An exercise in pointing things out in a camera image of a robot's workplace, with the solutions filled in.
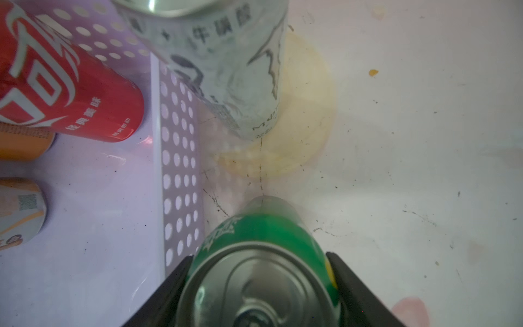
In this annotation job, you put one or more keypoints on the green and gold beer can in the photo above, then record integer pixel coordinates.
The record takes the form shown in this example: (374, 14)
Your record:
(23, 211)

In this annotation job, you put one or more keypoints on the purple perforated plastic basket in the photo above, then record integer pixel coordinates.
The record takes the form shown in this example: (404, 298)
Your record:
(121, 216)

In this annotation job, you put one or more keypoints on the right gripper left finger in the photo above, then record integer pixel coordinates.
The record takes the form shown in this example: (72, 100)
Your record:
(161, 308)

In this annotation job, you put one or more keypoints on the red cola can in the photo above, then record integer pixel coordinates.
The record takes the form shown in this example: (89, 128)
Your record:
(48, 82)

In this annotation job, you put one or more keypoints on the orange soda can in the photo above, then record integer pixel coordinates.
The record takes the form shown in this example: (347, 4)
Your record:
(22, 144)

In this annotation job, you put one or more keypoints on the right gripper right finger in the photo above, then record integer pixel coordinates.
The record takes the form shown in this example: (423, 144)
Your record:
(359, 306)

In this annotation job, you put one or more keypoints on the silver white can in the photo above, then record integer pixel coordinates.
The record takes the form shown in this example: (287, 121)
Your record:
(229, 53)

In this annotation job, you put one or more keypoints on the green sprite can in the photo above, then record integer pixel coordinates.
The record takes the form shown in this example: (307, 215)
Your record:
(260, 267)

